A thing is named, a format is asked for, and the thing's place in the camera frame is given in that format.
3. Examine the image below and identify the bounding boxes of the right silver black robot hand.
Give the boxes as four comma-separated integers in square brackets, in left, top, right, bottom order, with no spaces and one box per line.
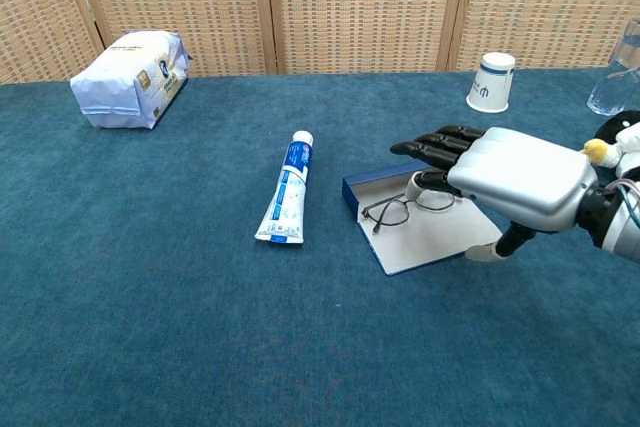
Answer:
[389,124,601,264]

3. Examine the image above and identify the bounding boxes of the blue folding glasses case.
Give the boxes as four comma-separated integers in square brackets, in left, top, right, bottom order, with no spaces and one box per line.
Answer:
[342,162,504,277]

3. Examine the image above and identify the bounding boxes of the thin-framed eyeglasses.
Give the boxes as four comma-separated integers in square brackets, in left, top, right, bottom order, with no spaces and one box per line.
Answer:
[360,186,457,236]

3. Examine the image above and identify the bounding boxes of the white paper cup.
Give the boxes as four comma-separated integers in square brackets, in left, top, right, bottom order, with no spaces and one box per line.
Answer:
[465,51,517,114]

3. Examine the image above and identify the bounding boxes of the black white penguin plush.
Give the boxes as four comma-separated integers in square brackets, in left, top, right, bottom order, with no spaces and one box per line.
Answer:
[582,109,640,183]

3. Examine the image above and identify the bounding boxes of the clear plastic water bottle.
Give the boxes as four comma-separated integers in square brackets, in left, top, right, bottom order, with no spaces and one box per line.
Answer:
[586,18,640,117]

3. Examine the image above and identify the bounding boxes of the white blue toothpaste tube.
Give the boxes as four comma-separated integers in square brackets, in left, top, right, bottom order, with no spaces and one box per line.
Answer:
[254,130,315,246]

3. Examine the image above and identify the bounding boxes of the woven wicker folding screen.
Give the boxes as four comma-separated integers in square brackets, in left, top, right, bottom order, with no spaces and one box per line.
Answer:
[0,0,640,86]

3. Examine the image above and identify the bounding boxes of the teal table carpet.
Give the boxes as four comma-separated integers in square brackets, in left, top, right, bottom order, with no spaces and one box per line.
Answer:
[0,66,640,427]

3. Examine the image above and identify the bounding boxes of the white tissue pack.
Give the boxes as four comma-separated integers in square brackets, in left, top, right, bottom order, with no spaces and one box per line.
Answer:
[69,29,192,130]

